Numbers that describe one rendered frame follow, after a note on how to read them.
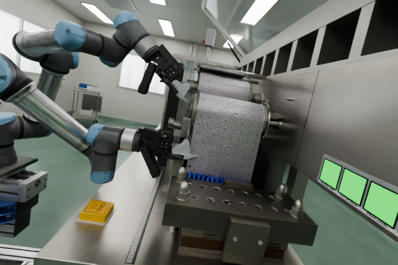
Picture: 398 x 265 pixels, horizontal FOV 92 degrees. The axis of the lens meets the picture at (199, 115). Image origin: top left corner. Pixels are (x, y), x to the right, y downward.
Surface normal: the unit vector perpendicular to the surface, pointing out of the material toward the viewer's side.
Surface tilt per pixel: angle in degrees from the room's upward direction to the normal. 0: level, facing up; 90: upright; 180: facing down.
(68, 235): 0
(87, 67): 90
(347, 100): 90
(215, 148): 90
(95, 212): 0
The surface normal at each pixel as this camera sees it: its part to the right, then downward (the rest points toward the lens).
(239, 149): 0.04, 0.12
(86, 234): 0.18, -0.98
